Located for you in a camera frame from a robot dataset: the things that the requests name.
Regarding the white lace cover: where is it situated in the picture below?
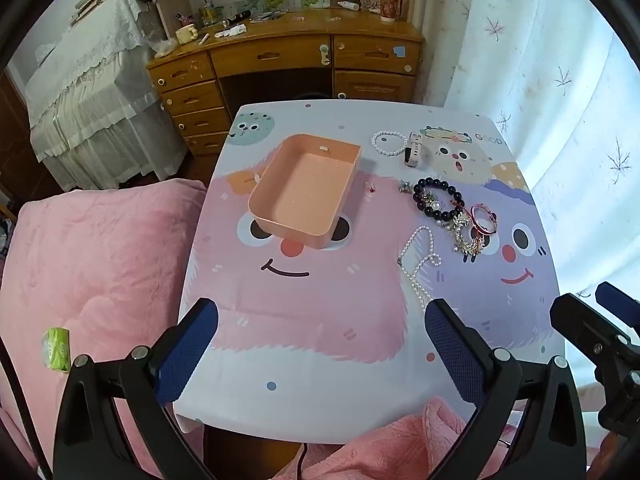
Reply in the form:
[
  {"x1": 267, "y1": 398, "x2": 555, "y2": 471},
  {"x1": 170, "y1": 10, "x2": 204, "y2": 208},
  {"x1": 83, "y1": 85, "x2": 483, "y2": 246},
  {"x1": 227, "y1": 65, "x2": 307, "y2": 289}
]
[{"x1": 26, "y1": 0, "x2": 186, "y2": 191}]

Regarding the pink plastic tray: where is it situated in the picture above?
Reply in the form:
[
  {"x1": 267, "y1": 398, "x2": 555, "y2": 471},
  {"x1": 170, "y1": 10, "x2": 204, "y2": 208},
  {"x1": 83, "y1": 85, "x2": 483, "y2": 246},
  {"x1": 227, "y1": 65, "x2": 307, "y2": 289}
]
[{"x1": 247, "y1": 133, "x2": 361, "y2": 249}]

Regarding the long pearl necklace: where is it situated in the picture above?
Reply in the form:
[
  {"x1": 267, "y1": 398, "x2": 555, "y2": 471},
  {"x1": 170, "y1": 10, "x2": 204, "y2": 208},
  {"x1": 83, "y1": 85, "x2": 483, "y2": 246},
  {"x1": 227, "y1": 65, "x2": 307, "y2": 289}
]
[{"x1": 397, "y1": 224, "x2": 445, "y2": 313}]

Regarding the pink smart watch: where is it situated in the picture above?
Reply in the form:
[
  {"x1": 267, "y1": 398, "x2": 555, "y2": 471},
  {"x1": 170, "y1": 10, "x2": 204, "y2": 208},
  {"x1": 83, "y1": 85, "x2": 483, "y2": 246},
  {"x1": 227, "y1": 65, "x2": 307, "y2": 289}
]
[{"x1": 404, "y1": 132, "x2": 423, "y2": 168}]

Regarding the red patterned paper cup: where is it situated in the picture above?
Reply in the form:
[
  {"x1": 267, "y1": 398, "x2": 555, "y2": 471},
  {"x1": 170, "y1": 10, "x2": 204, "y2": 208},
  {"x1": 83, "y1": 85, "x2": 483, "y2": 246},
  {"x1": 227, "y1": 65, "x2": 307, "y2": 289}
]
[{"x1": 380, "y1": 0, "x2": 401, "y2": 23}]

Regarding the gold rhinestone jewelry cluster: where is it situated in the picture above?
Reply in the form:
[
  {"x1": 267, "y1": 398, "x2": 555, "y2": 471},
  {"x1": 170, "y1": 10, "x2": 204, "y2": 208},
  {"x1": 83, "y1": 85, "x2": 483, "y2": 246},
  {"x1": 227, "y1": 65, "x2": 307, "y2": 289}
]
[{"x1": 440, "y1": 208, "x2": 483, "y2": 261}]

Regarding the black bead bracelet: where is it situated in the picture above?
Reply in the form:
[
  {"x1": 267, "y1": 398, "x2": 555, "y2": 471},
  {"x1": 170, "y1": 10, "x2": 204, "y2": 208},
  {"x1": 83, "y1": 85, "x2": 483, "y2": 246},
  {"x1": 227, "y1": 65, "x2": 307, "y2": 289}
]
[{"x1": 412, "y1": 176, "x2": 467, "y2": 224}]

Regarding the blue flower earring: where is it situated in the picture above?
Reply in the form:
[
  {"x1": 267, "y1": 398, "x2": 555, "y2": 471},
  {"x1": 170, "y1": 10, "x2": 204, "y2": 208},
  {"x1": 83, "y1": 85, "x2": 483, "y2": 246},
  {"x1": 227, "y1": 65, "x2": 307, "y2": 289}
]
[{"x1": 398, "y1": 181, "x2": 412, "y2": 193}]

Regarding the cartoon printed tablecloth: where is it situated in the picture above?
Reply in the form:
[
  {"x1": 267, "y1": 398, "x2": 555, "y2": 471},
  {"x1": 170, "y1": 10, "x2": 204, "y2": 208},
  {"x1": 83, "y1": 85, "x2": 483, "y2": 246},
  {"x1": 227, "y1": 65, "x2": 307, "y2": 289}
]
[{"x1": 175, "y1": 100, "x2": 564, "y2": 443}]

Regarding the wooden desk with drawers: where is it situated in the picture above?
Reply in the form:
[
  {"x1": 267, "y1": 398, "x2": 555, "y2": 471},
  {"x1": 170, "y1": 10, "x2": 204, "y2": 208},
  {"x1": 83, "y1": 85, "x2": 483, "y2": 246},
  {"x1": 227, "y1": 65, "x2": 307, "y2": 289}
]
[{"x1": 148, "y1": 10, "x2": 424, "y2": 158}]

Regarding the pink fleece blanket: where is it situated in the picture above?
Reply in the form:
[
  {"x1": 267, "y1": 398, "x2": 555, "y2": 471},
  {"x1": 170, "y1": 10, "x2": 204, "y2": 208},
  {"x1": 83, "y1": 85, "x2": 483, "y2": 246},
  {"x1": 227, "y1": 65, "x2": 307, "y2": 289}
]
[{"x1": 1, "y1": 179, "x2": 210, "y2": 479}]

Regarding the cream ceramic mug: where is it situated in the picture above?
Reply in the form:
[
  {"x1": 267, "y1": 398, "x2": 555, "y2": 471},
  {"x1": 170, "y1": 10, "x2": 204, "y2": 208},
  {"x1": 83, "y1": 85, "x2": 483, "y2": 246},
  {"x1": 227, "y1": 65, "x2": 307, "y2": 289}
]
[{"x1": 176, "y1": 24, "x2": 198, "y2": 44}]

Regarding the red bangle bracelet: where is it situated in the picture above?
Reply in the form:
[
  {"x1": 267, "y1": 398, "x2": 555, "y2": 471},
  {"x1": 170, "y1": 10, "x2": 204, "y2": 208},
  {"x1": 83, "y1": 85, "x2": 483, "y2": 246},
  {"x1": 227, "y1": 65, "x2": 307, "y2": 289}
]
[{"x1": 468, "y1": 202, "x2": 499, "y2": 236}]

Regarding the white pearl bracelet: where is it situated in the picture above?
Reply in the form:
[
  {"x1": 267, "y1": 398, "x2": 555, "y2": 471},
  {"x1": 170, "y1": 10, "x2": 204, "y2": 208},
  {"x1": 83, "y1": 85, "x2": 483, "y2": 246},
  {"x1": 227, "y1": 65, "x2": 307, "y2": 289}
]
[{"x1": 371, "y1": 130, "x2": 412, "y2": 157}]

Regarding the green tissue packet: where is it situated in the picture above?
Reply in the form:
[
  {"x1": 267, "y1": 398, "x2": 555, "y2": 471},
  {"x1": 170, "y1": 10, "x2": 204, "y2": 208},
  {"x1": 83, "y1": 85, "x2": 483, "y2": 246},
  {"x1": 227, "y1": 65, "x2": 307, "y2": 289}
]
[{"x1": 41, "y1": 327, "x2": 72, "y2": 373}]

